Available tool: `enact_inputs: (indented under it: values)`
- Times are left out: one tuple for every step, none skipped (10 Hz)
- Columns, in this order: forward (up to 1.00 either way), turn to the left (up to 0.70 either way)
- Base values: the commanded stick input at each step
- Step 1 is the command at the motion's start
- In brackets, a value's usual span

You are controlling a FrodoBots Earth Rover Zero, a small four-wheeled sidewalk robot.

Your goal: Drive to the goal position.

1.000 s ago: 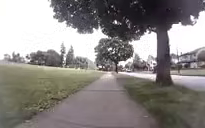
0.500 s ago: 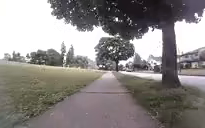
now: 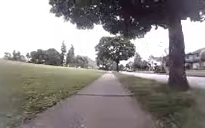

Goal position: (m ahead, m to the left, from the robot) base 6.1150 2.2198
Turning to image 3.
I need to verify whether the round leafy tree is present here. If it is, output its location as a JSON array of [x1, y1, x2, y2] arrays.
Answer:
[[94, 35, 137, 73]]

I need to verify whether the grey concrete sidewalk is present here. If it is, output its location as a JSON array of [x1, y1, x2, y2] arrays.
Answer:
[[20, 71, 155, 128]]

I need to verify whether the row of trees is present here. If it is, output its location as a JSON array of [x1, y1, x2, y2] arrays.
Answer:
[[3, 40, 95, 70]]

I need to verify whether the wide grass field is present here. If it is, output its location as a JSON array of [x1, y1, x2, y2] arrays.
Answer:
[[0, 58, 107, 128]]

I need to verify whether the large dark-trunked tree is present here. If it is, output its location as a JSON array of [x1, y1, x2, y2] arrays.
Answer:
[[48, 0, 205, 92]]

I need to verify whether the grass verge strip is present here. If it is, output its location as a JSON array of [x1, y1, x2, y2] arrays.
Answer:
[[113, 72, 205, 128]]

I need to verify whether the house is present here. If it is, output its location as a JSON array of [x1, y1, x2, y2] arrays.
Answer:
[[184, 46, 205, 71]]

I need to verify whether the grey asphalt road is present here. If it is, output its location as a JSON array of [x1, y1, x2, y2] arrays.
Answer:
[[120, 70, 205, 95]]

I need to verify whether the grass lawn beyond road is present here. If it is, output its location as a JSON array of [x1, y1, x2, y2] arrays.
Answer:
[[185, 68, 205, 78]]

